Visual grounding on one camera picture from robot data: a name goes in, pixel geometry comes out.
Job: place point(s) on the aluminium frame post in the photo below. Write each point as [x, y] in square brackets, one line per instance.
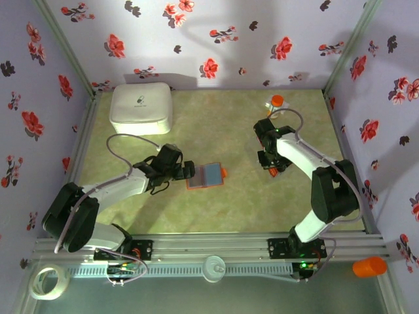
[391, 294]
[350, 45]
[66, 45]
[23, 291]

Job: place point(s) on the red VIP card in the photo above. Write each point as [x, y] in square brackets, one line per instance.
[273, 172]

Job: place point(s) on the pill bottle with orange cap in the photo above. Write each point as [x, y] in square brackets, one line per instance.
[276, 101]

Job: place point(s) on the aluminium frame rail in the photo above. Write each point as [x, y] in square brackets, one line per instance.
[350, 147]
[85, 131]

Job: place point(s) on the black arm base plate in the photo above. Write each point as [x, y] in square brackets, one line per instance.
[278, 248]
[144, 250]

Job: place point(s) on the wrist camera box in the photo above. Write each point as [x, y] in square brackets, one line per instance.
[265, 128]
[169, 157]

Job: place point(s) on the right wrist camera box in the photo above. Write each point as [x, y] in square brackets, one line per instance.
[265, 128]

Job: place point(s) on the orange plastic cup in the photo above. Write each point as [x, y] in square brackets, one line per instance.
[370, 267]

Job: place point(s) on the wide aluminium base rail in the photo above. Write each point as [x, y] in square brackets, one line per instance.
[209, 245]

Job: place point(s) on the white medicine bag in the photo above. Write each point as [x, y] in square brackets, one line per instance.
[140, 104]

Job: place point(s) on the clear tape roll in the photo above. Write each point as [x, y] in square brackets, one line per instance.
[33, 288]

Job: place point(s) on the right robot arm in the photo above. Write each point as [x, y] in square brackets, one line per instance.
[334, 196]

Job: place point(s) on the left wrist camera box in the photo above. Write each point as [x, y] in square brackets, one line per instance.
[169, 157]

